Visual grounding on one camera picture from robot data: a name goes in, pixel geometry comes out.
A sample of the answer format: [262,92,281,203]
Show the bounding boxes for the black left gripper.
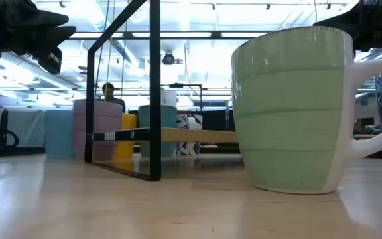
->
[0,0,77,57]

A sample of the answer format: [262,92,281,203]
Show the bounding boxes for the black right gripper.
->
[312,0,382,53]

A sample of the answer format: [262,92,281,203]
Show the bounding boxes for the pink ribbed mug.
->
[72,99,123,162]

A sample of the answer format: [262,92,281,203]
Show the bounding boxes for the green and white ribbed mug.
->
[230,25,382,195]

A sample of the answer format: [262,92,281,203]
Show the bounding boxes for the light blue mug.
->
[44,109,76,160]

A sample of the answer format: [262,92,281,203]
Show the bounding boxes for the yellow mug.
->
[113,113,139,159]

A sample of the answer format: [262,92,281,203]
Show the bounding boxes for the teal mug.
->
[138,105,178,159]

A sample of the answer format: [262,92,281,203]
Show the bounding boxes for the blue white leaf patterned mug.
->
[175,114,204,157]

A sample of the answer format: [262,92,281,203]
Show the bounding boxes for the person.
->
[101,82,127,114]

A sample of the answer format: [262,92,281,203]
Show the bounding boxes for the black metal wooden shelf rack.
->
[84,0,240,182]

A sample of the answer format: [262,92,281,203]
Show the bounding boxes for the white cylindrical container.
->
[160,90,178,107]

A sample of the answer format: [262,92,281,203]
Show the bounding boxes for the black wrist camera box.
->
[37,47,63,76]

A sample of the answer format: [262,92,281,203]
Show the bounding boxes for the black round ceiling camera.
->
[162,51,176,66]

